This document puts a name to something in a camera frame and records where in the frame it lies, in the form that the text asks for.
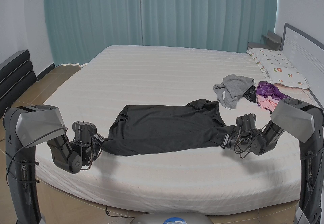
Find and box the blue-green curtain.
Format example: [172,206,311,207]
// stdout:
[43,0,143,66]
[140,0,278,53]

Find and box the black cable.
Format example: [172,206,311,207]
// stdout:
[6,127,69,183]
[104,205,137,218]

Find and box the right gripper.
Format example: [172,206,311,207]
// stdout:
[221,132,241,153]

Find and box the grey garment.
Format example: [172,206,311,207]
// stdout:
[213,74,255,110]

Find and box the bed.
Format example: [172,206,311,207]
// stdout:
[34,22,324,216]

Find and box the white printed pillow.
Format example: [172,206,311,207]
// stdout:
[246,48,311,89]

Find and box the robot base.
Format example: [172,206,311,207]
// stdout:
[132,212,215,224]

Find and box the black chest of drawers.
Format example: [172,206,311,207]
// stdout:
[0,49,37,112]

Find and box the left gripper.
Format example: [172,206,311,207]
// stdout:
[86,135,106,162]

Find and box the grey bedside table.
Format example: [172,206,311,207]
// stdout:
[248,30,282,52]

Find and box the black T-shirt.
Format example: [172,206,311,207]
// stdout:
[101,99,237,157]

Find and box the pile of clothes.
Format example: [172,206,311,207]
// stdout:
[243,81,291,112]

